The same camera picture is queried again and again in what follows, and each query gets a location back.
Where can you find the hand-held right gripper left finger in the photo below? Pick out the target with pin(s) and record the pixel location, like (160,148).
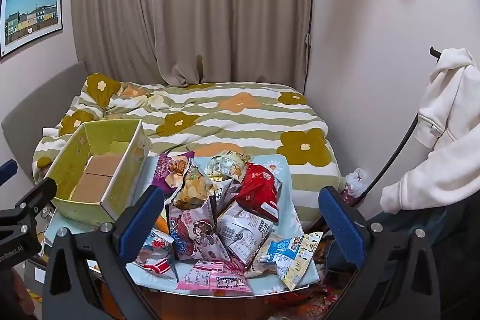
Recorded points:
(144,215)

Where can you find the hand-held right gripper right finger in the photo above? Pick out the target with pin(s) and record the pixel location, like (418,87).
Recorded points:
(341,226)

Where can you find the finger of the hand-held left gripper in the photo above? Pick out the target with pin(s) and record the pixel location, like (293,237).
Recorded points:
(28,200)
(7,172)

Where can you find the yellow-green cardboard box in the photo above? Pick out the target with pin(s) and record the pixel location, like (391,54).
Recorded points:
(123,185)

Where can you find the red white snack packet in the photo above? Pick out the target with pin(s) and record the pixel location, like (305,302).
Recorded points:
(155,256)

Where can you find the white plastic bag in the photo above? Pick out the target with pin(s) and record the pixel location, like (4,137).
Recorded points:
(356,181)

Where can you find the purple chip packet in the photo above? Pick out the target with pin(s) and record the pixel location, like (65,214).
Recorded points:
(165,170)

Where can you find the pink cartoon snack packet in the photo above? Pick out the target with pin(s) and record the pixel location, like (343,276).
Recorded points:
(195,230)

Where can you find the chip-print snack packet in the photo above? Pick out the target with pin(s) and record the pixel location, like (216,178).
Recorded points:
(191,188)

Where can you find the blue white snack packet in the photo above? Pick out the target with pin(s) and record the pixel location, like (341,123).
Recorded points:
(292,252)

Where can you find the small white object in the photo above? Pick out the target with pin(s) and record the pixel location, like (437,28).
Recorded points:
(50,132)

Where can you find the grey padded headboard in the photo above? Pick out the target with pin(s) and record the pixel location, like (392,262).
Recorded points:
(37,106)

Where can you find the pale pink snack packet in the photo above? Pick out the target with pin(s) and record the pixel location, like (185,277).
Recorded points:
(210,277)

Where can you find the black curved pole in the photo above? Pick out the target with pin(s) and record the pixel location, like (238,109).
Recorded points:
(397,151)

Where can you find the white barcode snack packet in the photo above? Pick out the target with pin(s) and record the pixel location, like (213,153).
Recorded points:
(243,230)

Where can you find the cream green snack packet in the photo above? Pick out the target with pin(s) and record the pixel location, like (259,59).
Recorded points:
(232,162)

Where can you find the round table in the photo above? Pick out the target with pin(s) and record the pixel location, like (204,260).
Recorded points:
(210,307)

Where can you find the striped floral blanket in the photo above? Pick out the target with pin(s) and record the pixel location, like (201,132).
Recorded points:
(243,117)

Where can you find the white hoodie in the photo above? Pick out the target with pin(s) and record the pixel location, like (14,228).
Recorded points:
(450,117)

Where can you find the black clothes hook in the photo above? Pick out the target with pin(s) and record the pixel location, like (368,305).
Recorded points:
(435,53)

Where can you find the beige curtain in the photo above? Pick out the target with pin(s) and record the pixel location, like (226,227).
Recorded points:
(112,5)
(232,5)

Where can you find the wall poster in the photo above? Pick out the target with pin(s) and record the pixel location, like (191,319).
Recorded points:
(30,20)

